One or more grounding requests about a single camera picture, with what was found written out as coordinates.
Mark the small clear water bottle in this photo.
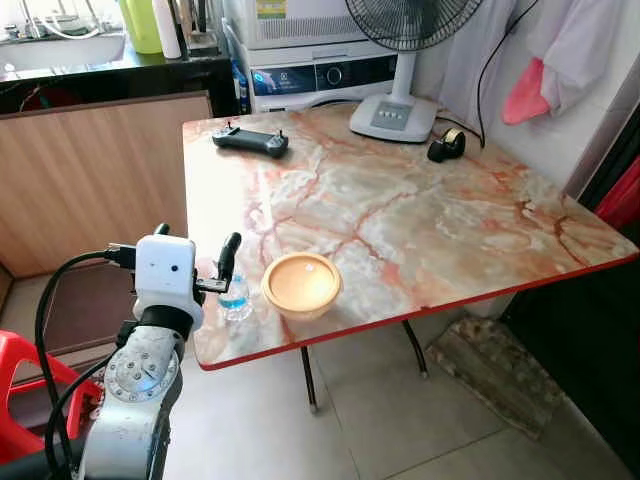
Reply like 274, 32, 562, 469
219, 272, 254, 322

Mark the beige plastic bowl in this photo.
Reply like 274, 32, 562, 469
261, 252, 344, 322

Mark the wooden cabinet panel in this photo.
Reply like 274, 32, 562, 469
0, 91, 214, 280

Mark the black remote controller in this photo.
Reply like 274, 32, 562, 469
211, 123, 291, 160

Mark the red fabric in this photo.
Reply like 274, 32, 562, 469
594, 154, 640, 232

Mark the marble pattern folding table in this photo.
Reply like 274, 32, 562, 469
181, 102, 640, 413

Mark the white washing machine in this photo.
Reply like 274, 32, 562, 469
221, 0, 403, 114

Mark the white plastic bottle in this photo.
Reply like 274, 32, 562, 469
151, 0, 184, 60

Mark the red plastic chair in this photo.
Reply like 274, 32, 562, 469
0, 329, 103, 467

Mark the green plastic container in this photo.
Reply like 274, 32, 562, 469
117, 0, 164, 56

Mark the white sink basin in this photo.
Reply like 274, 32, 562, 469
0, 28, 128, 73

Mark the white desk fan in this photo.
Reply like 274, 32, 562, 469
344, 0, 487, 144

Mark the black tape dispenser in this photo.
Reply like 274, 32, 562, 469
426, 127, 468, 164

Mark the white hanging garment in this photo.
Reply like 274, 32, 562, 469
438, 0, 628, 113

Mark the pink cloth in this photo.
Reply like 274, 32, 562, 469
501, 56, 552, 127

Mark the stone slab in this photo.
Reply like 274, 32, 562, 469
426, 314, 563, 442

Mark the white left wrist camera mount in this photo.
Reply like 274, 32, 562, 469
133, 235, 207, 331

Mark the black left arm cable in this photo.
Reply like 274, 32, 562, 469
34, 243, 138, 480

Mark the black fan power cable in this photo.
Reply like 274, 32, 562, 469
435, 0, 542, 152

